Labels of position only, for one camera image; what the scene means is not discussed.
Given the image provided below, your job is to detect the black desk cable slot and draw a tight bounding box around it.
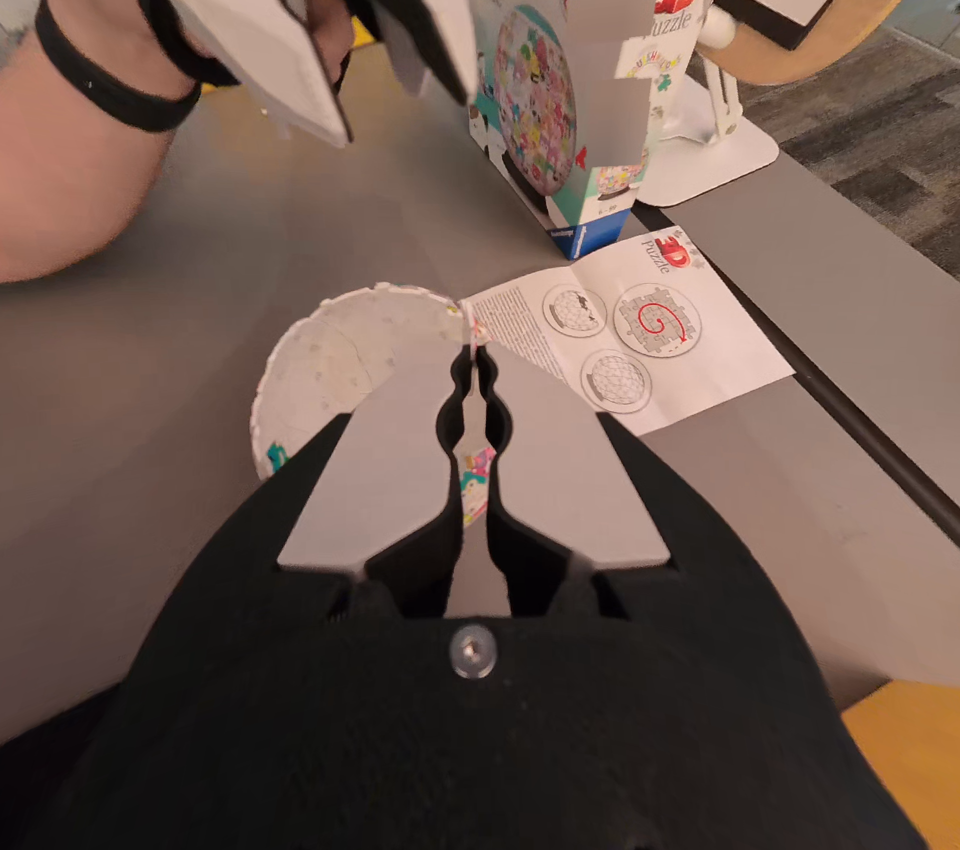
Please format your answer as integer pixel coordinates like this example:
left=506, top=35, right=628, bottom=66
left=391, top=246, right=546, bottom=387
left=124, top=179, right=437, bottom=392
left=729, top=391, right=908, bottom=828
left=628, top=201, right=960, bottom=543

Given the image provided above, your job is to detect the colourful puzzle ball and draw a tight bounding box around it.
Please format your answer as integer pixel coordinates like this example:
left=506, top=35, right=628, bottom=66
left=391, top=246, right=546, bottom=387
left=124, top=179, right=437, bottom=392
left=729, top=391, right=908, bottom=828
left=251, top=283, right=500, bottom=528

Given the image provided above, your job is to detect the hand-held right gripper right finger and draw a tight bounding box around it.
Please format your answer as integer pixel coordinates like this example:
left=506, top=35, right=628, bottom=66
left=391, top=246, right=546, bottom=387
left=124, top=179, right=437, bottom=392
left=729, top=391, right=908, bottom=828
left=474, top=343, right=672, bottom=618

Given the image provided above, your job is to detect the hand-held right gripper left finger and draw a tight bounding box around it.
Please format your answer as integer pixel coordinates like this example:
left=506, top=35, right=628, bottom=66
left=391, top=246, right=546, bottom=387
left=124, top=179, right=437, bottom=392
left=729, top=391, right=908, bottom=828
left=277, top=346, right=474, bottom=620

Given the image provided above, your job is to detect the printed puzzle box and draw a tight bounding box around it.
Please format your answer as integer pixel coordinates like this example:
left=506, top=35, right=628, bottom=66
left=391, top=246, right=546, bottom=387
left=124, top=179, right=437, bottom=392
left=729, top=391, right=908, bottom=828
left=450, top=0, right=740, bottom=262

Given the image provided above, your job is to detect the person's left hand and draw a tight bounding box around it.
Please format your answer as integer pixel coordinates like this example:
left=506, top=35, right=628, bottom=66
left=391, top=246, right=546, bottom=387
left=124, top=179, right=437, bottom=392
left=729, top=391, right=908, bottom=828
left=45, top=0, right=200, bottom=108

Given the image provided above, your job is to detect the white monitor stand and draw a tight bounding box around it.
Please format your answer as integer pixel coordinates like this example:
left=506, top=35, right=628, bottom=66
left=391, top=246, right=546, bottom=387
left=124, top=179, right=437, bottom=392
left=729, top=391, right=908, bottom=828
left=637, top=2, right=781, bottom=207

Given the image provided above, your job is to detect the yellow plastic bin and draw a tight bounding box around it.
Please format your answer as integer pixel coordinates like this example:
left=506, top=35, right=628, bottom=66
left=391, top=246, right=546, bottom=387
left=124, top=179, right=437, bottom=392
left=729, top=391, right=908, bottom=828
left=840, top=679, right=960, bottom=850

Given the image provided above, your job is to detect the white instruction sheet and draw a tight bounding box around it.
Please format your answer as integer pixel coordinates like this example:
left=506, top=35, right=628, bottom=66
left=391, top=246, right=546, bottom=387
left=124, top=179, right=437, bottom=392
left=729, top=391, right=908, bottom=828
left=459, top=227, right=796, bottom=437

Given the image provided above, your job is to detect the black wristband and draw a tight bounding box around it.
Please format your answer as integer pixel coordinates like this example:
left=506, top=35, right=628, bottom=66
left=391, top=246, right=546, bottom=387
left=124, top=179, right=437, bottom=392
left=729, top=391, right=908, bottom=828
left=33, top=0, right=204, bottom=134

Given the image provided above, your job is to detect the person's left forearm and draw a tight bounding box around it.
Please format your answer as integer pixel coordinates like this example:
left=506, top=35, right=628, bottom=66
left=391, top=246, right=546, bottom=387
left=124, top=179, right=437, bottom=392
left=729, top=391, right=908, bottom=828
left=0, top=0, right=177, bottom=284

